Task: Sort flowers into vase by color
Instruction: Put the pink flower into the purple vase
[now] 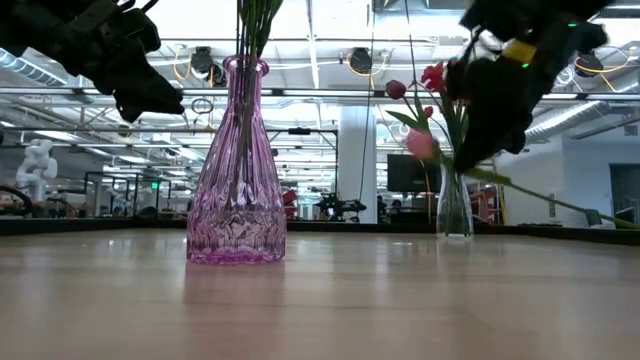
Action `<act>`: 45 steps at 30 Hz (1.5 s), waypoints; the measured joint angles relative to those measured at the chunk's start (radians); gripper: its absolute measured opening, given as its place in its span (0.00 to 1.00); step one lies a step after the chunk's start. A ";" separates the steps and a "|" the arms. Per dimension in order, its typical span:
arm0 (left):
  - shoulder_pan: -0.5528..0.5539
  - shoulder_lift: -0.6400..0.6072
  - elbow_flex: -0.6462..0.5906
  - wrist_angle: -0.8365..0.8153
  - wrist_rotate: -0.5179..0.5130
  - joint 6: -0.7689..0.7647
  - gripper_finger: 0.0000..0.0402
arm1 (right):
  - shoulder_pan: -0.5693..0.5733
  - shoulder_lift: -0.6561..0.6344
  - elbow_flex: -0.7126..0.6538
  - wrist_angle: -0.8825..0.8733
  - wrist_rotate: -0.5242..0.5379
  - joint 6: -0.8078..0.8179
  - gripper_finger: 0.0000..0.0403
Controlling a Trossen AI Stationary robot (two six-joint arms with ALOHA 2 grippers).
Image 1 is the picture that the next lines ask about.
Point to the red flower bunch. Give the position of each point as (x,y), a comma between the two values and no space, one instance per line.
(433,75)

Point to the red tool cabinet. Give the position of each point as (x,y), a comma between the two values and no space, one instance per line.
(290,202)

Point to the clear glass vase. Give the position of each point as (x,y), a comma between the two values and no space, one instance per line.
(454,220)

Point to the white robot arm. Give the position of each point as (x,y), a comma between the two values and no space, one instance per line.
(37,165)

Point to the red shelf unit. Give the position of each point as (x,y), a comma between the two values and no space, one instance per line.
(484,202)

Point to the black monitor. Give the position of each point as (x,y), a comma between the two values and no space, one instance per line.
(407,172)

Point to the white building column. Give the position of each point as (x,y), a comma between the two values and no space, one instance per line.
(352,160)

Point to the peach pink artificial tulip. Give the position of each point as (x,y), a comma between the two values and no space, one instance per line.
(420,145)

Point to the black station frame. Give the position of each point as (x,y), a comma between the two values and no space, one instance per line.
(300,131)
(125,173)

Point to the pink ribbed glass vase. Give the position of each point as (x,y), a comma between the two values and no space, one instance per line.
(235,210)

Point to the black robot equipment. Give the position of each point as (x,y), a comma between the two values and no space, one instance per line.
(340,205)

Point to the black office chair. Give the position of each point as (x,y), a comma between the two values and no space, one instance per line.
(593,217)

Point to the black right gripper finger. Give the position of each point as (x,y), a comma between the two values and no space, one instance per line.
(500,110)
(457,80)

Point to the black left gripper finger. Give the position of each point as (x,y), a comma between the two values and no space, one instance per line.
(150,97)

